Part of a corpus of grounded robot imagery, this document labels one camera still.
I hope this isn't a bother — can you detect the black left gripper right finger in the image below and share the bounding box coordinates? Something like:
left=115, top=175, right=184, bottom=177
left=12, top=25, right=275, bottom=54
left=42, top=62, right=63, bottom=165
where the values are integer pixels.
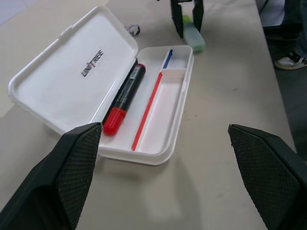
left=227, top=124, right=307, bottom=230

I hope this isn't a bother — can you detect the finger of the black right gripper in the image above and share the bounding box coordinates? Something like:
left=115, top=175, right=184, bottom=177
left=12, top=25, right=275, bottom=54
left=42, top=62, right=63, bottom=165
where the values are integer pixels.
left=170, top=0, right=185, bottom=39
left=192, top=0, right=205, bottom=33

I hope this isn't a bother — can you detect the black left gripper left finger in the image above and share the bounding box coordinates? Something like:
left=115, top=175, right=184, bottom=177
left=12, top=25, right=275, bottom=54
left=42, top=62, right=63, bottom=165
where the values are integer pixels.
left=0, top=121, right=103, bottom=230

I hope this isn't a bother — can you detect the black marker with red cap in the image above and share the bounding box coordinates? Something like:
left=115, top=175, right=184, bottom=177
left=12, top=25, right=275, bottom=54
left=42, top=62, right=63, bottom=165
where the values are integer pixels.
left=102, top=62, right=147, bottom=137

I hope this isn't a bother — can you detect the white plastic pencil case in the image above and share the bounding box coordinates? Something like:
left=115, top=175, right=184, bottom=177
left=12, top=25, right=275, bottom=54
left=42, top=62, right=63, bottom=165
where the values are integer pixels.
left=7, top=5, right=195, bottom=166

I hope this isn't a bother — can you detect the green highlighter pen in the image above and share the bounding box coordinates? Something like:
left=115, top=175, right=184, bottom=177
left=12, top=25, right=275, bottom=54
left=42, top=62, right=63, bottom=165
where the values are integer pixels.
left=182, top=14, right=207, bottom=53

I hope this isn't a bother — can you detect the crumpled black-white paper scrap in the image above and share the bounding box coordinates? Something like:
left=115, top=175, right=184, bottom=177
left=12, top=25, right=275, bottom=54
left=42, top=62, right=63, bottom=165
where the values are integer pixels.
left=123, top=23, right=142, bottom=37

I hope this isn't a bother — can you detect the person's leg in jeans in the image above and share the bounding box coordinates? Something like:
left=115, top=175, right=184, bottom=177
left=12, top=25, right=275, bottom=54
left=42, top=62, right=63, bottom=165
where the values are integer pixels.
left=282, top=0, right=307, bottom=59

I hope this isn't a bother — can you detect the white and black sneaker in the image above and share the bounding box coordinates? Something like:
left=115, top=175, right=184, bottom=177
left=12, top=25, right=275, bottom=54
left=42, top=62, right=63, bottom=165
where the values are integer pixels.
left=274, top=51, right=307, bottom=71

